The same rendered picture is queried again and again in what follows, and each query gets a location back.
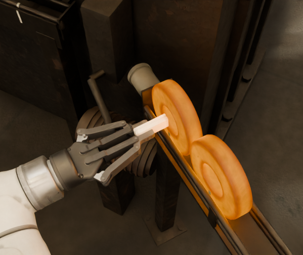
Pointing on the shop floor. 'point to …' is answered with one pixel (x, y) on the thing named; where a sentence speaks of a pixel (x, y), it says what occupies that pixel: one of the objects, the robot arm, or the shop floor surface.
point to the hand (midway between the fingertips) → (151, 127)
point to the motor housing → (125, 173)
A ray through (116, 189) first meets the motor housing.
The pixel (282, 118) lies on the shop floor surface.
